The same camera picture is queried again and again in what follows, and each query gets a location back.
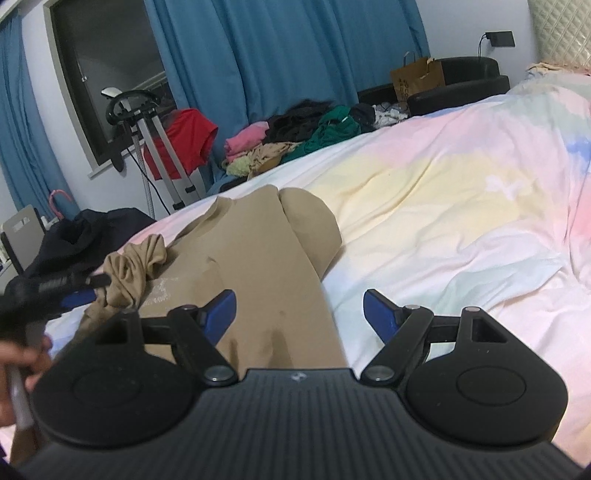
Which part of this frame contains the tan shirt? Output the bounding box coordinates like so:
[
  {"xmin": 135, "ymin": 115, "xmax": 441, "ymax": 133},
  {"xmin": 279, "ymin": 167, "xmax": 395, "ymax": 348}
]
[{"xmin": 78, "ymin": 185, "xmax": 349, "ymax": 370}]

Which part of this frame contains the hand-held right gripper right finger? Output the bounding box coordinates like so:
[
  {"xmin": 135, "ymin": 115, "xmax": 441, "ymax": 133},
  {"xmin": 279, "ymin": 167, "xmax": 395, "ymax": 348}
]
[{"xmin": 360, "ymin": 289, "xmax": 509, "ymax": 385}]

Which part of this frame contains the black clothes pile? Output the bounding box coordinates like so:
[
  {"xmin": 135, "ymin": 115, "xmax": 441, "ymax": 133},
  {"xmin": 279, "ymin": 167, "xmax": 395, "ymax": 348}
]
[{"xmin": 265, "ymin": 99, "xmax": 335, "ymax": 144}]

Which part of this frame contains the brown paper bag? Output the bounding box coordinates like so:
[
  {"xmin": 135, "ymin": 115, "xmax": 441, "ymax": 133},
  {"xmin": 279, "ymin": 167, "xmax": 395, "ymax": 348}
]
[{"xmin": 390, "ymin": 51, "xmax": 446, "ymax": 103}]

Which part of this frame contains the red shirt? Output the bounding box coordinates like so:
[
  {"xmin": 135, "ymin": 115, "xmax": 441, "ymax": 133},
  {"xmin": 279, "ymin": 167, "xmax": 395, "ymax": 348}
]
[{"xmin": 143, "ymin": 108, "xmax": 219, "ymax": 181}]

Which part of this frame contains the yellow-green cloth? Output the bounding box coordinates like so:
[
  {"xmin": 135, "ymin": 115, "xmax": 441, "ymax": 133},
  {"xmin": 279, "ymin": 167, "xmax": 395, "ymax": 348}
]
[{"xmin": 222, "ymin": 157, "xmax": 252, "ymax": 176}]

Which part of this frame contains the pink hanger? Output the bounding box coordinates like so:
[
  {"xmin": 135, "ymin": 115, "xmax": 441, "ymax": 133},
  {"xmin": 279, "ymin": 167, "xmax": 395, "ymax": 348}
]
[{"xmin": 48, "ymin": 189, "xmax": 77, "ymax": 222}]

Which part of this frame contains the exercise bike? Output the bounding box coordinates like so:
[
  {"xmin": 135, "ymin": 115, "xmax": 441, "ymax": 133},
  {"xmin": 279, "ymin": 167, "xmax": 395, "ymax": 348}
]
[{"xmin": 100, "ymin": 87, "xmax": 204, "ymax": 215}]

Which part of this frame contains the black sofa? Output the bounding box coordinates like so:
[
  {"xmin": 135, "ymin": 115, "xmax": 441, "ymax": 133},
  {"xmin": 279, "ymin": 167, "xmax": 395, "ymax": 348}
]
[{"xmin": 358, "ymin": 56, "xmax": 511, "ymax": 117}]

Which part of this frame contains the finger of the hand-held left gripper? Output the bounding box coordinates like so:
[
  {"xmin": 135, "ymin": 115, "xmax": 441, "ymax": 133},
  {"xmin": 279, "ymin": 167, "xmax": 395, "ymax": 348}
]
[
  {"xmin": 45, "ymin": 288, "xmax": 100, "ymax": 319},
  {"xmin": 38, "ymin": 273, "xmax": 112, "ymax": 296}
]

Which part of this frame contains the person's left hand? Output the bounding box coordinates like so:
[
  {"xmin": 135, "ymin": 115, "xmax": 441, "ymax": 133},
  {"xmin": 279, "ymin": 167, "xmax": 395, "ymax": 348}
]
[{"xmin": 0, "ymin": 336, "xmax": 54, "ymax": 431}]

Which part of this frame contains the dark window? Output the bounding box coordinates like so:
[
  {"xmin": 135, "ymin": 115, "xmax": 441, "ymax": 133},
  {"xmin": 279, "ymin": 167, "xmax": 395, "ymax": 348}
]
[{"xmin": 44, "ymin": 0, "xmax": 178, "ymax": 178}]

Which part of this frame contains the green garment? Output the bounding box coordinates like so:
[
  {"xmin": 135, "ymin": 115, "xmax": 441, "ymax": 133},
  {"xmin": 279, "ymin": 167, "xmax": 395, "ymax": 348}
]
[{"xmin": 281, "ymin": 105, "xmax": 363, "ymax": 162}]

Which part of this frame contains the dark navy garment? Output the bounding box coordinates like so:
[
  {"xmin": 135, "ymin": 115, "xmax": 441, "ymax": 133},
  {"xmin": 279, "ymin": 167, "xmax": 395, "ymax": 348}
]
[{"xmin": 16, "ymin": 208, "xmax": 158, "ymax": 289}]

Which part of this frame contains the pastel tie-dye blanket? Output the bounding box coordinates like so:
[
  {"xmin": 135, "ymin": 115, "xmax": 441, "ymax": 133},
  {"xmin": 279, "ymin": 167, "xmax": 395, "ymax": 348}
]
[{"xmin": 46, "ymin": 69, "xmax": 591, "ymax": 467}]

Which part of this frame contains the quilted cream headboard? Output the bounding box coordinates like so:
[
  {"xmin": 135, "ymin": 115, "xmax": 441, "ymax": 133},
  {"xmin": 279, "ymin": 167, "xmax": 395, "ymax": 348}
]
[{"xmin": 529, "ymin": 0, "xmax": 591, "ymax": 75}]

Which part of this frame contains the beige clothing pile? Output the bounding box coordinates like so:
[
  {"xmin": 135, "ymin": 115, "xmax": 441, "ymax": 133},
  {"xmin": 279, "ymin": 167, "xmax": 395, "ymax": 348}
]
[{"xmin": 240, "ymin": 142, "xmax": 301, "ymax": 181}]

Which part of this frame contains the wide blue curtain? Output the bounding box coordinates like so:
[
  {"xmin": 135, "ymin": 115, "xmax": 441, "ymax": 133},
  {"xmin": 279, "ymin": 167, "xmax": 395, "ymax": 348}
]
[{"xmin": 143, "ymin": 0, "xmax": 432, "ymax": 153}]

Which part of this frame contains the narrow blue curtain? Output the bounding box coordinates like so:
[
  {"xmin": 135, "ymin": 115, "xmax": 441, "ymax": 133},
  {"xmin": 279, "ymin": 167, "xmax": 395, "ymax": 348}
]
[{"xmin": 0, "ymin": 9, "xmax": 81, "ymax": 222}]

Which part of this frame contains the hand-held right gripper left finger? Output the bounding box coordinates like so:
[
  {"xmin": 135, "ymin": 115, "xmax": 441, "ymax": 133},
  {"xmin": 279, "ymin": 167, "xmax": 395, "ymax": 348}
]
[{"xmin": 95, "ymin": 290, "xmax": 240, "ymax": 386}]

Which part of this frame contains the black and white clothing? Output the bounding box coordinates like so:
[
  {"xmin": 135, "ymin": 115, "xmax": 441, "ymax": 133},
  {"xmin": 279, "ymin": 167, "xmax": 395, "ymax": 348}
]
[{"xmin": 350, "ymin": 102, "xmax": 411, "ymax": 132}]

